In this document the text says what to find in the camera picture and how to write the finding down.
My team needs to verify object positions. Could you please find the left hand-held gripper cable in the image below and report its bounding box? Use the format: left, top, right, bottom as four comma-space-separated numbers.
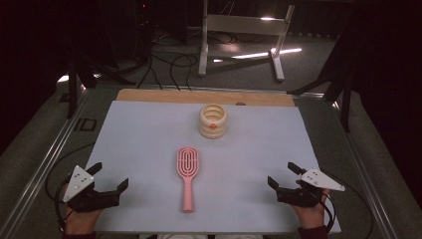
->
54, 180, 73, 233

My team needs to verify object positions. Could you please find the pink hairbrush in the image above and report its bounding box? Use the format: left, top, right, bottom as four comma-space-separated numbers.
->
175, 146, 200, 214

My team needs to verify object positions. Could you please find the person's left hand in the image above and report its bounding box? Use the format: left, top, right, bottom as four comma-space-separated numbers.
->
60, 183, 103, 235

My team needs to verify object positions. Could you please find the thin black cable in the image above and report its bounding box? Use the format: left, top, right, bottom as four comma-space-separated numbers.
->
322, 169, 375, 239
44, 141, 98, 205

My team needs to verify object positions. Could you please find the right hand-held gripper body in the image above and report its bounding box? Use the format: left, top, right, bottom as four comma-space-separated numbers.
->
276, 167, 346, 209

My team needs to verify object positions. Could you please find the hand-held gripper cable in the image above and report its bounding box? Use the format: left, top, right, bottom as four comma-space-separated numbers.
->
316, 190, 336, 233
54, 180, 73, 233

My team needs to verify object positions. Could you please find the aluminium rail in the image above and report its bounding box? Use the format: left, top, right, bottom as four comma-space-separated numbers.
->
329, 99, 401, 239
0, 89, 92, 239
132, 84, 327, 100

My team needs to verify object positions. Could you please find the person's right hand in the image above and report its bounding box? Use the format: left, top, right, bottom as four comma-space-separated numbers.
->
291, 188, 331, 230

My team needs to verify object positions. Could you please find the pale blue table mat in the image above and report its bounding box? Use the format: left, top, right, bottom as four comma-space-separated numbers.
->
84, 100, 342, 235

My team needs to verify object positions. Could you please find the black looped floor cable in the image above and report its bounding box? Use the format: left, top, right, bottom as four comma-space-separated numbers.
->
150, 51, 200, 92

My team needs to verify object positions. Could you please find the black tripod stand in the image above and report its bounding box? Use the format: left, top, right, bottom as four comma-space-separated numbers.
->
66, 49, 137, 120
287, 13, 357, 133

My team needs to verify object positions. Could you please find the black straight floor cable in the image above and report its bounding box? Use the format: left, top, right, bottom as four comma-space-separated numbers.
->
136, 54, 164, 91

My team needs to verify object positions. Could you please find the white metal stand frame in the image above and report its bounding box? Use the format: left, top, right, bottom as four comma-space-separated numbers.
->
197, 0, 297, 83

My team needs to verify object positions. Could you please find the right hand-held gripper cable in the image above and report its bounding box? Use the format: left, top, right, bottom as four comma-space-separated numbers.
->
316, 190, 336, 233

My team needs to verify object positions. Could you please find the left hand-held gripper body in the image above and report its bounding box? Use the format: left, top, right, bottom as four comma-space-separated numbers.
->
62, 164, 121, 214

